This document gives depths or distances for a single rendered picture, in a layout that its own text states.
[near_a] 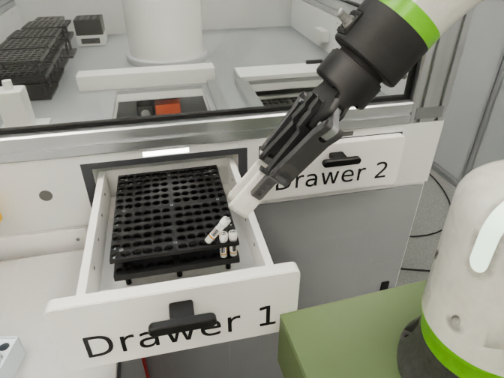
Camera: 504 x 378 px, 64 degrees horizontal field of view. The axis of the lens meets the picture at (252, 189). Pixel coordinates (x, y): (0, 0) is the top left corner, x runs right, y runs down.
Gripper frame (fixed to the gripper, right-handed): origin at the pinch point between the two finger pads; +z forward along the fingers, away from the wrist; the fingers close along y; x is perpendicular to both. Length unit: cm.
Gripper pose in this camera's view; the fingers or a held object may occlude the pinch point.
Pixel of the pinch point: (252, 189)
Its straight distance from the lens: 54.0
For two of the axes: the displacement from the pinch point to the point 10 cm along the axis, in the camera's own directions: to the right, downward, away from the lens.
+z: -6.3, 7.1, 3.1
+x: 7.7, 5.1, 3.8
